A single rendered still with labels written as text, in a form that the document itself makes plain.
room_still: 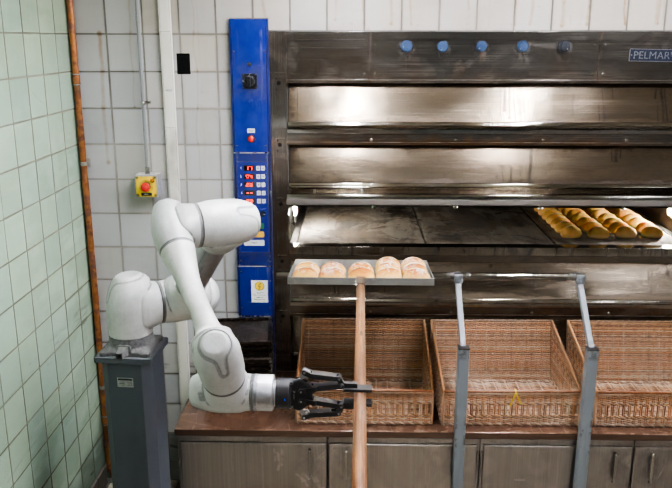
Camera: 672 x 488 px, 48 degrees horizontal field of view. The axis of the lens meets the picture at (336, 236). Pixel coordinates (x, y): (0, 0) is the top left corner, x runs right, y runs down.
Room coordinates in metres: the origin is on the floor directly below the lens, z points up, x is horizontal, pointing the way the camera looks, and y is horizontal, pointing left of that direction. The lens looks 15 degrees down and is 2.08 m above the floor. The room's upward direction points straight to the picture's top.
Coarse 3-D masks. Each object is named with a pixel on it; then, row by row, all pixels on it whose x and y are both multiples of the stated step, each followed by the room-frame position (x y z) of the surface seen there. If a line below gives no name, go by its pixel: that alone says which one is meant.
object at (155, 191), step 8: (136, 176) 3.20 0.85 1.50; (144, 176) 3.20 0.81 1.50; (152, 176) 3.19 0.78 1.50; (160, 176) 3.25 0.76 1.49; (136, 184) 3.20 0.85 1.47; (152, 184) 3.19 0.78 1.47; (160, 184) 3.24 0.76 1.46; (136, 192) 3.20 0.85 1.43; (144, 192) 3.19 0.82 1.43; (152, 192) 3.19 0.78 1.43; (160, 192) 3.23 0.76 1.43
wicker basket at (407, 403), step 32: (320, 320) 3.22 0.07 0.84; (352, 320) 3.21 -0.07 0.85; (384, 320) 3.21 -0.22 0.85; (416, 320) 3.20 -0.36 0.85; (352, 352) 3.18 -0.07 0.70; (384, 352) 3.17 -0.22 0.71; (416, 352) 3.17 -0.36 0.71; (384, 384) 3.09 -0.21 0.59; (416, 384) 3.09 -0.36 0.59; (352, 416) 2.75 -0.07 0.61; (384, 416) 2.80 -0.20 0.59; (416, 416) 2.75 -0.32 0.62
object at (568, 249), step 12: (300, 252) 3.25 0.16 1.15; (312, 252) 3.25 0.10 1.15; (324, 252) 3.25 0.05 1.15; (336, 252) 3.25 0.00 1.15; (348, 252) 3.25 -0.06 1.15; (360, 252) 3.25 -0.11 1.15; (372, 252) 3.25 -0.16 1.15; (384, 252) 3.24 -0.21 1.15; (396, 252) 3.24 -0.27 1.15; (408, 252) 3.24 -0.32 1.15; (420, 252) 3.24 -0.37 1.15; (432, 252) 3.24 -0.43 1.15; (444, 252) 3.24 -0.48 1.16; (456, 252) 3.24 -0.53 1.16; (468, 252) 3.24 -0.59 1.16; (480, 252) 3.24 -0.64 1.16; (492, 252) 3.23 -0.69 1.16; (504, 252) 3.23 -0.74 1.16; (516, 252) 3.23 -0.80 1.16; (528, 252) 3.23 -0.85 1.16; (540, 252) 3.23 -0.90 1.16; (552, 252) 3.23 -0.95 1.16; (564, 252) 3.23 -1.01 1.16; (576, 252) 3.23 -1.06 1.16; (588, 252) 3.23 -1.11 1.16; (600, 252) 3.22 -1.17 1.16; (612, 252) 3.22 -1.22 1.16; (624, 252) 3.22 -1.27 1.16; (636, 252) 3.22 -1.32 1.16; (648, 252) 3.22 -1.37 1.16; (660, 252) 3.22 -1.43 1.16
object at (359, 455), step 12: (360, 288) 2.56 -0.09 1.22; (360, 300) 2.42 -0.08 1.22; (360, 312) 2.29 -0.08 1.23; (360, 324) 2.18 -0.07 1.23; (360, 336) 2.08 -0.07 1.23; (360, 348) 1.98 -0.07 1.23; (360, 360) 1.90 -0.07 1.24; (360, 372) 1.82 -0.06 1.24; (360, 396) 1.67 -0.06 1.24; (360, 408) 1.61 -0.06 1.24; (360, 420) 1.55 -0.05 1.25; (360, 432) 1.49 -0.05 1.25; (360, 444) 1.44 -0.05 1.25; (360, 456) 1.39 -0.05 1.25; (360, 468) 1.34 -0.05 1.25; (360, 480) 1.30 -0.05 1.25
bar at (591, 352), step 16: (288, 272) 2.89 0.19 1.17; (432, 272) 2.88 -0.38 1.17; (448, 272) 2.88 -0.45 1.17; (464, 272) 2.88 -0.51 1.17; (464, 336) 2.69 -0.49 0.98; (464, 352) 2.64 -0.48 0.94; (592, 352) 2.63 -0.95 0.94; (464, 368) 2.64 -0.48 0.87; (592, 368) 2.63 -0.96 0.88; (464, 384) 2.64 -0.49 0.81; (592, 384) 2.63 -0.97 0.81; (464, 400) 2.64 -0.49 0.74; (592, 400) 2.63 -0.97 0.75; (464, 416) 2.64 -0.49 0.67; (592, 416) 2.63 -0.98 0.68; (464, 432) 2.64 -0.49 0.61; (464, 448) 2.64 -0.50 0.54; (576, 448) 2.66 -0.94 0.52; (576, 464) 2.65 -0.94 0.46; (576, 480) 2.63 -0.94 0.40
